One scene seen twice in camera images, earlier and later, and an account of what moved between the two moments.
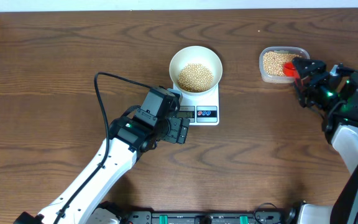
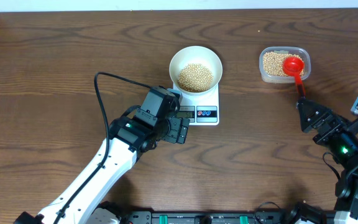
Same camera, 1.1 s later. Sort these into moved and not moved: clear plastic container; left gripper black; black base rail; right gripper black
Moved: right gripper black
Not moved: black base rail; clear plastic container; left gripper black
